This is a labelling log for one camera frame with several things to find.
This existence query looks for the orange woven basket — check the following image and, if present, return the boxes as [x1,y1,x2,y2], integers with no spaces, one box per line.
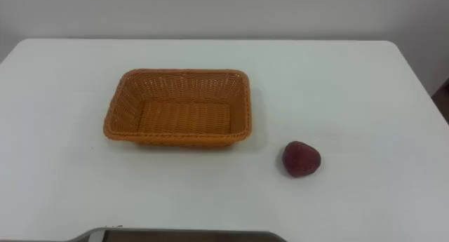
[102,68,253,149]

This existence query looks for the white desk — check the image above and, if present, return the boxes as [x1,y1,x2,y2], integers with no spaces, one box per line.
[0,38,449,242]

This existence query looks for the red strawberry soft toy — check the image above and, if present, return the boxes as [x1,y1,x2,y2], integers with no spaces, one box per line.
[281,140,322,178]

